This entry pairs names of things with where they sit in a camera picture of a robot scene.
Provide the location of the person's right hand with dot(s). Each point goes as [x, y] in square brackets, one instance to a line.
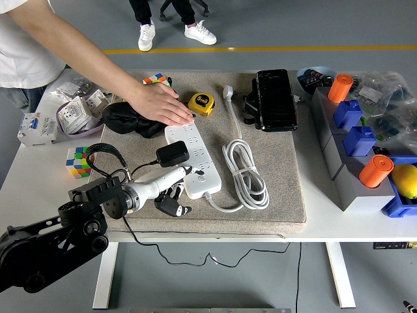
[159, 102]

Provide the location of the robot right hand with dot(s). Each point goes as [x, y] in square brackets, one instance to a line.
[410, 308]

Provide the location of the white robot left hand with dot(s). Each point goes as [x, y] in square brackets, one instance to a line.
[156, 184]

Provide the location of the white power strip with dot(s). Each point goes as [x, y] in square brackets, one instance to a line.
[210, 186]

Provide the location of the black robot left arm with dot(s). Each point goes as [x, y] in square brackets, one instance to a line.
[39, 251]

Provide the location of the person's right forearm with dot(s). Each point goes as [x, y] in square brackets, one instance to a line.
[104, 68]

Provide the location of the colourful puzzle cube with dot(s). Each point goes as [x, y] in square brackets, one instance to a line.
[156, 79]
[76, 163]

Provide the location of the grey-brown mat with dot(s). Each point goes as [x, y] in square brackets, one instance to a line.
[146, 225]

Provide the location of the yellow tape measure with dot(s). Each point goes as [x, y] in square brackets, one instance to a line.
[202, 102]

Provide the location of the black cloth pouch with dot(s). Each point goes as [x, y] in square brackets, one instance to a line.
[120, 119]

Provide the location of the small white socket plate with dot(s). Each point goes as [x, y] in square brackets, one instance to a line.
[96, 101]

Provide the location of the black table control panel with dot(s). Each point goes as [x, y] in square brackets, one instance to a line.
[391, 245]

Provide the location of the seated person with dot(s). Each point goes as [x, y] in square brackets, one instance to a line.
[145, 36]

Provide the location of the white table leg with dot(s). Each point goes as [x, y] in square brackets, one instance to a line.
[104, 277]
[340, 277]

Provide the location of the purple bowl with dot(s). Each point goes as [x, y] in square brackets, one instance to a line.
[83, 132]

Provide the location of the large white socket plate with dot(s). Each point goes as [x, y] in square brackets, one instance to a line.
[73, 112]

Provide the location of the black office chair base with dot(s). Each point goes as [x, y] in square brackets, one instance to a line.
[164, 9]

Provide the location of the blue plastic bin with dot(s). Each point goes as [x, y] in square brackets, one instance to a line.
[395, 208]

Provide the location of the glossy black case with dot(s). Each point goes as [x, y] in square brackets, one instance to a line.
[277, 101]

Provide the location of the grey holder block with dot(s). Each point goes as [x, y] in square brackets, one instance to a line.
[355, 199]
[321, 107]

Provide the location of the white circuit breaker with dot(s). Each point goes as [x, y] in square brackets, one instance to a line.
[36, 130]

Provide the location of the yellow lemon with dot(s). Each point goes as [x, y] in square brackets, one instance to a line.
[405, 181]

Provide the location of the orange cylinder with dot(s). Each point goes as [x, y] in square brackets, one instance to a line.
[339, 88]
[374, 172]

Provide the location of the light blue bowl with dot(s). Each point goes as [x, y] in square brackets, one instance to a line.
[304, 91]

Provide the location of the standing person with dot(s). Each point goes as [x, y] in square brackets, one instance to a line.
[23, 49]

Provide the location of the black component packets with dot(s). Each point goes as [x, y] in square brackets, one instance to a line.
[314, 80]

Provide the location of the small black part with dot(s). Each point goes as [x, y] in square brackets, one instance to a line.
[381, 151]

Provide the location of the blue plastic block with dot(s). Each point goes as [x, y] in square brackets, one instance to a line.
[347, 114]
[358, 141]

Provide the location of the clear bag of dark parts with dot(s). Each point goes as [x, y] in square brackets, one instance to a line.
[400, 124]

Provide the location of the clear bag with white label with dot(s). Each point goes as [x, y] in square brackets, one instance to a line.
[371, 91]

